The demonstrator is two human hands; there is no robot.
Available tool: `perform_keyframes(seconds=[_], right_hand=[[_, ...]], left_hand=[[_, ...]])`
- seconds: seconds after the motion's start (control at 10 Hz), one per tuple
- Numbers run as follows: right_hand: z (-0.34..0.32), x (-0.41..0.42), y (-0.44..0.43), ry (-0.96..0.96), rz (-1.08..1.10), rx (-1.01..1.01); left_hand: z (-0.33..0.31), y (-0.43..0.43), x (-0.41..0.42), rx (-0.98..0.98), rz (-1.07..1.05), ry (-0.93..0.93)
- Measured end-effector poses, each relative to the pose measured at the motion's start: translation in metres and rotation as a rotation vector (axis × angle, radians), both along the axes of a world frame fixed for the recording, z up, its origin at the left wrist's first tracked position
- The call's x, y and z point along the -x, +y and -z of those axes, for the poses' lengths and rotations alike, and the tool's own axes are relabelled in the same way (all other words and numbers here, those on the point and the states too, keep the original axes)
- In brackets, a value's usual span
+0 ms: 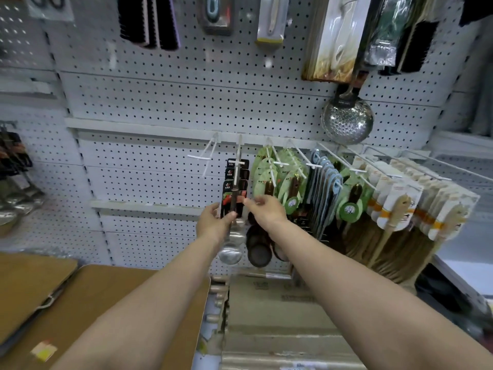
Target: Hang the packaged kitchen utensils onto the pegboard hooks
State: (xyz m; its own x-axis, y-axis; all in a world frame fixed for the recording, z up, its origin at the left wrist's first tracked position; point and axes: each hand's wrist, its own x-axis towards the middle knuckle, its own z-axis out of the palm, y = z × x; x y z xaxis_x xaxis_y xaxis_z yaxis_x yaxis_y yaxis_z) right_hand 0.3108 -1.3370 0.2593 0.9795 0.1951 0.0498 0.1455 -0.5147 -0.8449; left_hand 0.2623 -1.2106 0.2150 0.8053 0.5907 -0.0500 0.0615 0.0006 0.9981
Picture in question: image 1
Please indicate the person's right hand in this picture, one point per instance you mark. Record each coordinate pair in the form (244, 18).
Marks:
(269, 213)

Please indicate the person's left hand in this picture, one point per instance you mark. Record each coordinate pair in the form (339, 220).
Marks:
(211, 226)

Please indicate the person's right thumb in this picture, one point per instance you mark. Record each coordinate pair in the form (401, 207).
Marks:
(251, 206)

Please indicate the person's left thumb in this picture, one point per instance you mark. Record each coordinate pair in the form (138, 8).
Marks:
(230, 218)

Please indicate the steel ladle with black card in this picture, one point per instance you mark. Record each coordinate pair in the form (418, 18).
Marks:
(233, 227)

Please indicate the person's left forearm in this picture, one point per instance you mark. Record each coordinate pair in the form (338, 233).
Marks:
(146, 304)

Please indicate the person's right forearm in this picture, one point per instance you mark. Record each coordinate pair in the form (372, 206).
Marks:
(366, 304)

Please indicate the hanging steel ladles black cards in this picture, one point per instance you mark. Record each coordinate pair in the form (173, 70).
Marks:
(243, 177)

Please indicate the dark wooden ladles green cards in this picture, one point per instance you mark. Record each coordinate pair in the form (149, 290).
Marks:
(277, 181)

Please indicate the empty white peg hook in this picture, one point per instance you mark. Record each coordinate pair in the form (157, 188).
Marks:
(204, 156)

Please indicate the row of blue silicone spatulas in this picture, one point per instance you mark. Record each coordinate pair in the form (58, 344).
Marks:
(325, 188)

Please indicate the wooden rolling pins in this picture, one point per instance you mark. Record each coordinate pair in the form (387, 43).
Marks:
(217, 304)

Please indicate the wooden spoon round green card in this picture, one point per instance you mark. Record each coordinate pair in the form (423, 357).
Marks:
(351, 206)

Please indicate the stack of cardboard boxes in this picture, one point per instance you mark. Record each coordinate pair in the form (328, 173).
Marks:
(277, 323)

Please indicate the steel perforated skimmer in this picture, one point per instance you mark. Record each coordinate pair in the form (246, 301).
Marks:
(347, 118)

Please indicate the large wooden cutting board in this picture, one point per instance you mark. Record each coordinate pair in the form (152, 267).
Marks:
(100, 304)

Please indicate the row of wooden spatulas white cards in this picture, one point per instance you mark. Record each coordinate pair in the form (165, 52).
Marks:
(420, 211)

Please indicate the white knife in box pack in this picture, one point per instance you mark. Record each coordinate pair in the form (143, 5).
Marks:
(335, 38)

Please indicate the white peeler yellow card pack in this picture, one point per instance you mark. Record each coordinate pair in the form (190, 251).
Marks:
(272, 19)

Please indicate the grey peeler in blister pack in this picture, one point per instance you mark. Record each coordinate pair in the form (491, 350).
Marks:
(215, 13)

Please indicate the black brushes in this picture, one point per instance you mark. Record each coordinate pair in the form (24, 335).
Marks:
(148, 21)

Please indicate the small wooden cutting board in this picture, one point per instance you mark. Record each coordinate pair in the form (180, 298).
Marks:
(27, 288)

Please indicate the green utensil in clear bag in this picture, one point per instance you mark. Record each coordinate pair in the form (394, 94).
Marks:
(383, 34)

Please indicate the white shelf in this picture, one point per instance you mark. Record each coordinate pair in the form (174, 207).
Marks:
(462, 271)

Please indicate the yellow price label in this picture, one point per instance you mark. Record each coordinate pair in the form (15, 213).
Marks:
(44, 349)

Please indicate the scissors pack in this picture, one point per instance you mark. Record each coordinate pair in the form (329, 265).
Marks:
(48, 5)

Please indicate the black hanging item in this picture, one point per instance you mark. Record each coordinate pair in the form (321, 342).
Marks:
(477, 7)

